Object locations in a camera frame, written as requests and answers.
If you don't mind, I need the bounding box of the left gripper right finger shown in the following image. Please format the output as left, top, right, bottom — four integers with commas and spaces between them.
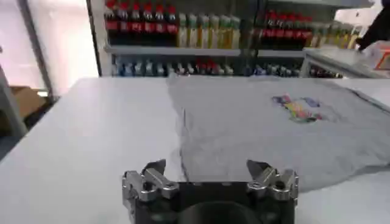
246, 159, 300, 202

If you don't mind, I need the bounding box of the white desk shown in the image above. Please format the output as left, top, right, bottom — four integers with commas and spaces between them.
300, 45, 390, 80

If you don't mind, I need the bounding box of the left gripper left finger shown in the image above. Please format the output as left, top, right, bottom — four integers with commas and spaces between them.
121, 158, 180, 203

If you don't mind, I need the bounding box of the metal shelf rack with bottles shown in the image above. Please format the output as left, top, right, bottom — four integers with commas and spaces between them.
255, 0, 376, 77
87, 0, 260, 77

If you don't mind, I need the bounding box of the dark window frame post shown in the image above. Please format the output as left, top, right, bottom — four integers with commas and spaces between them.
85, 0, 104, 77
17, 0, 59, 102

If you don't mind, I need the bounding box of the grey printed shirt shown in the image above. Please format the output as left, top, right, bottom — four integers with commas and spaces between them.
166, 75, 390, 194

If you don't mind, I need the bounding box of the brown cardboard box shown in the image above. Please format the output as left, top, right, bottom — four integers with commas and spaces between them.
9, 86, 47, 120

